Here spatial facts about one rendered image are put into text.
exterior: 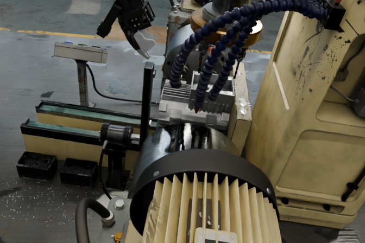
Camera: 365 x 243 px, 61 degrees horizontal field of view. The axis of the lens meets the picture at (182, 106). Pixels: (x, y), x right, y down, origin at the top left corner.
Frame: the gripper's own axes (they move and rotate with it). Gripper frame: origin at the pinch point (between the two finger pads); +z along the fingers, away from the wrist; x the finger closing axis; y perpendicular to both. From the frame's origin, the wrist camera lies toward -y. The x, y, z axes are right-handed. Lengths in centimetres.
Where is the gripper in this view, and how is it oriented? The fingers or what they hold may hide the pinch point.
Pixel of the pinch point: (144, 55)
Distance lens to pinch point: 93.8
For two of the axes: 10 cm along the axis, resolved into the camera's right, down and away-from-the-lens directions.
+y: 9.2, -2.6, -2.9
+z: 3.8, 7.6, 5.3
